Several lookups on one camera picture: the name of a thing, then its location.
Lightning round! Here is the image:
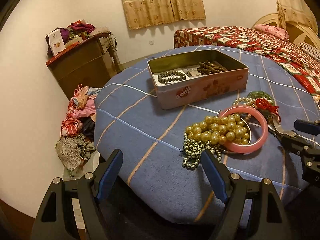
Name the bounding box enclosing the red patchwork bed quilt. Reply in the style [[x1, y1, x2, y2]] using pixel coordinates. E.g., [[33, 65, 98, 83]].
[[174, 26, 319, 101]]

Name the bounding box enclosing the white product box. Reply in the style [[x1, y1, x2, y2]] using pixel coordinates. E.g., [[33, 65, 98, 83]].
[[48, 29, 66, 56]]

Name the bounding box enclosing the striped pillow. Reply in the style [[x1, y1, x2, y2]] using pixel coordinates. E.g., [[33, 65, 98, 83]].
[[299, 42, 320, 61]]

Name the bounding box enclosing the red tassel knot ornament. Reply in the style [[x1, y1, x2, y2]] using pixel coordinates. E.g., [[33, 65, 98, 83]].
[[255, 98, 281, 121]]

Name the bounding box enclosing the pink rectangular tin box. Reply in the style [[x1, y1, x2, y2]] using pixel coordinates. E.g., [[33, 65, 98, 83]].
[[148, 49, 249, 109]]

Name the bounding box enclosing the printed paper tin liner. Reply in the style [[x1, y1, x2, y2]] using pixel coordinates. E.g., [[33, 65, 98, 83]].
[[153, 64, 205, 85]]

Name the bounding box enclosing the blue plaid tablecloth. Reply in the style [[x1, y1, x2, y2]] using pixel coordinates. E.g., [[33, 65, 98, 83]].
[[93, 45, 320, 224]]

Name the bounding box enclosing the flat red box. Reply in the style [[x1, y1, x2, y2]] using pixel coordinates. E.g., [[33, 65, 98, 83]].
[[46, 42, 81, 67]]

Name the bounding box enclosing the pile of colourful clothes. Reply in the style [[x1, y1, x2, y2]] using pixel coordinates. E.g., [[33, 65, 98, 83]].
[[55, 85, 101, 176]]

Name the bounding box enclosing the pink jade bangle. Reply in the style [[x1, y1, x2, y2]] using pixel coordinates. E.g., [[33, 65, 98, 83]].
[[219, 105, 269, 155]]

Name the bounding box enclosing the dark green bead bracelet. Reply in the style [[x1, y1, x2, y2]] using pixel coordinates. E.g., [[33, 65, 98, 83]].
[[157, 70, 187, 85]]

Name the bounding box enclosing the magenta cloth on desk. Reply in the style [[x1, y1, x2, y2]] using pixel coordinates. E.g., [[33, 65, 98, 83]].
[[69, 21, 95, 34]]

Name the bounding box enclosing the gold pearl necklace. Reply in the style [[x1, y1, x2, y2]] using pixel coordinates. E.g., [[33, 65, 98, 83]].
[[184, 113, 250, 145]]

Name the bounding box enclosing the brown wooden bead necklace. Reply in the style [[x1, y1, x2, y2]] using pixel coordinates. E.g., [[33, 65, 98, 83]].
[[196, 60, 228, 75]]

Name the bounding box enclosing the purple cloth bundle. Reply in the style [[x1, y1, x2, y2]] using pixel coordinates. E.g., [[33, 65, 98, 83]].
[[59, 28, 69, 43]]

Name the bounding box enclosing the pink pillow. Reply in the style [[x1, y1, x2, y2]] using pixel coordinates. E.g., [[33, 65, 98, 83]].
[[253, 24, 289, 41]]

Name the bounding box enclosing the brown wooden desk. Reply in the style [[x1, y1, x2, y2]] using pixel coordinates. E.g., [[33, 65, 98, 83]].
[[48, 33, 123, 99]]

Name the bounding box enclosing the beige patterned window curtain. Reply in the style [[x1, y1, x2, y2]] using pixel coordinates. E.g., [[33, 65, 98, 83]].
[[122, 0, 206, 30]]

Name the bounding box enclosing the beige curtain at right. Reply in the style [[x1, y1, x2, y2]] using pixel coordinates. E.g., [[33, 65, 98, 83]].
[[277, 0, 318, 35]]

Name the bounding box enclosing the green jade bangle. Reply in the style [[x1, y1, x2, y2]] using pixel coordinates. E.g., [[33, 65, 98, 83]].
[[247, 91, 274, 105]]

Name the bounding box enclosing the cream wooden headboard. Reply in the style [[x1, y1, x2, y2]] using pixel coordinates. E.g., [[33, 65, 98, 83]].
[[252, 13, 320, 49]]

